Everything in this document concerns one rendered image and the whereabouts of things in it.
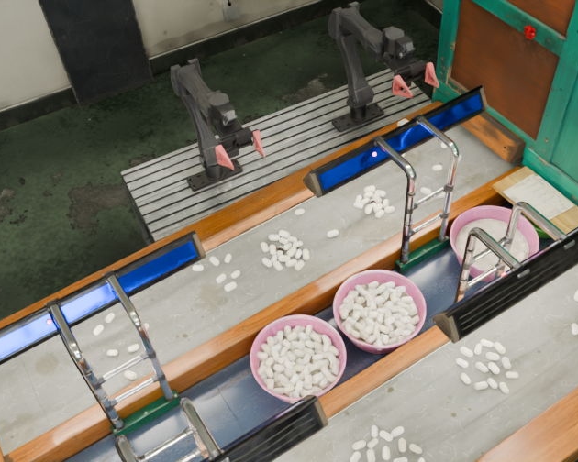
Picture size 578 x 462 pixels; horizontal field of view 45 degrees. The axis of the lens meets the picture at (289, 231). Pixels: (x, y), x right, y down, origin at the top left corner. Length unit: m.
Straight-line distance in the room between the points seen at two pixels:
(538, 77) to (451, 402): 1.01
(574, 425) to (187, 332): 1.07
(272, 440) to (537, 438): 0.72
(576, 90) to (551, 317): 0.66
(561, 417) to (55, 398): 1.35
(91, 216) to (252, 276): 1.48
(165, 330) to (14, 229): 1.63
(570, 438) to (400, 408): 0.42
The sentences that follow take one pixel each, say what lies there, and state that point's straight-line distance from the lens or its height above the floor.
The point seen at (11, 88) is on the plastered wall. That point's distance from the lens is 4.03.
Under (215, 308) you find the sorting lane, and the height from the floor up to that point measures 0.74.
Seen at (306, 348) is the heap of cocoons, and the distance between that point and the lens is 2.01.
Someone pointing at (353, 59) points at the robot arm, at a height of 0.93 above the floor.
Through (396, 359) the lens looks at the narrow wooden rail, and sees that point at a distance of 1.97.
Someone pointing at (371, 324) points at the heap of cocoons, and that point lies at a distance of 2.05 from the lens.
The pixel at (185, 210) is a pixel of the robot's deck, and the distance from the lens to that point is 2.47.
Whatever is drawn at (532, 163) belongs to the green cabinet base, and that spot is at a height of 0.80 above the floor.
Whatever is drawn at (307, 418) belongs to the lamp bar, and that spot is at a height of 1.09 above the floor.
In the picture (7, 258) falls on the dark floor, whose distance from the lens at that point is 3.48.
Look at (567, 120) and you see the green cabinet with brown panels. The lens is 2.28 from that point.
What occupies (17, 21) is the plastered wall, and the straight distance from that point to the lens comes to 3.85.
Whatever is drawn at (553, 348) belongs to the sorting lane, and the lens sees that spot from 2.09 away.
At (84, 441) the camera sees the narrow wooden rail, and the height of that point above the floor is 0.71.
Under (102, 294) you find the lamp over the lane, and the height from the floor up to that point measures 1.08.
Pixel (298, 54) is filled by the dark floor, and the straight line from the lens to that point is 4.20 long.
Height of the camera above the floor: 2.48
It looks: 50 degrees down
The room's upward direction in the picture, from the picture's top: 6 degrees counter-clockwise
